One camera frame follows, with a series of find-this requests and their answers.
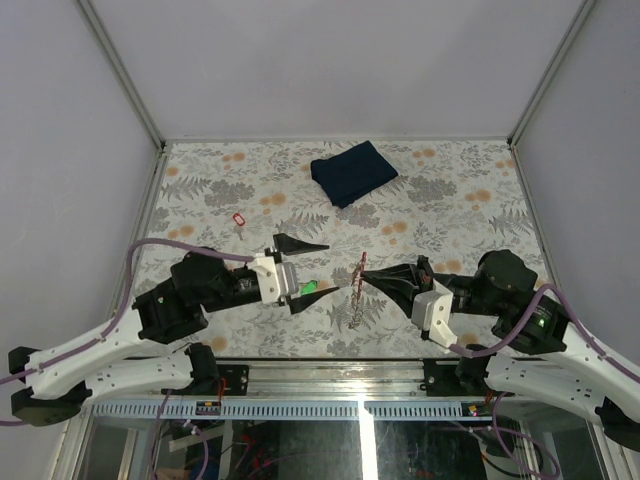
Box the right aluminium frame post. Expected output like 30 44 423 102
507 0 600 149

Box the aluminium table edge rail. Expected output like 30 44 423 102
217 358 475 400

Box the steel key holder red handle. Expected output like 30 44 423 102
347 252 368 330

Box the folded dark blue cloth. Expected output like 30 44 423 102
310 141 398 209

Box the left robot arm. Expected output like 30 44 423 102
1 234 329 427

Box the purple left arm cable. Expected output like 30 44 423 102
0 238 256 427

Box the aluminium frame post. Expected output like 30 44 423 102
507 0 600 149
73 0 166 151

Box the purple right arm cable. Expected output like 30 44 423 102
449 283 640 386

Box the perforated cable duct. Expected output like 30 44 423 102
94 402 496 420

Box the key with red tag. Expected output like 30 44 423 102
232 213 246 241

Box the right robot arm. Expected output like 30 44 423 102
361 250 639 451

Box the key with green tag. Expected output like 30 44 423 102
300 280 318 296

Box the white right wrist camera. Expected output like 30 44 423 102
410 286 460 351

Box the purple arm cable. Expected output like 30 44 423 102
449 283 640 386
0 238 256 427

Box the left aluminium frame post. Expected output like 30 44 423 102
73 0 166 151

